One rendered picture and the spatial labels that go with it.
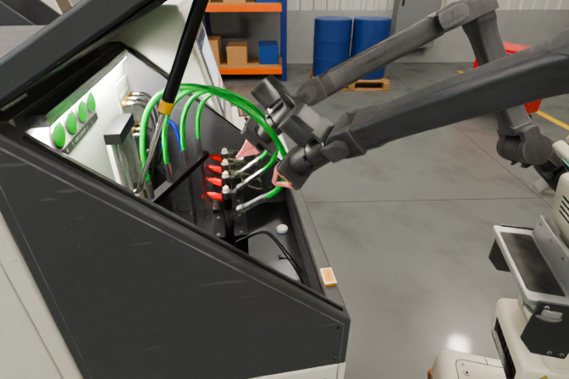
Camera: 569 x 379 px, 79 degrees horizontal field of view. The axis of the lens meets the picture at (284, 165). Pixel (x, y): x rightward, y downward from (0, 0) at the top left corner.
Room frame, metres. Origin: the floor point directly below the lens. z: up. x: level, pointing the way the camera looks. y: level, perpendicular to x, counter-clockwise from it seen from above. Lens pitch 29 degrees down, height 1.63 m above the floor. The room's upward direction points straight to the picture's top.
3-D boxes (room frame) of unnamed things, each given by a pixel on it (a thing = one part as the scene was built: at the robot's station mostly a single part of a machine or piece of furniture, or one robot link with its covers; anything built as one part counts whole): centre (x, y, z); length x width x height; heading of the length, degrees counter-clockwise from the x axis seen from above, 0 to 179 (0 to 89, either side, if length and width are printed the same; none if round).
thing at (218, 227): (0.92, 0.18, 0.91); 0.34 x 0.10 x 0.15; 10
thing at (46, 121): (0.76, 0.42, 1.43); 0.54 x 0.03 x 0.02; 10
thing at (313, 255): (0.85, -0.07, 0.87); 0.62 x 0.04 x 0.16; 10
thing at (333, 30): (5.76, -1.05, 0.51); 1.20 x 0.85 x 1.02; 90
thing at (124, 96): (1.00, 0.46, 1.20); 0.13 x 0.03 x 0.31; 10
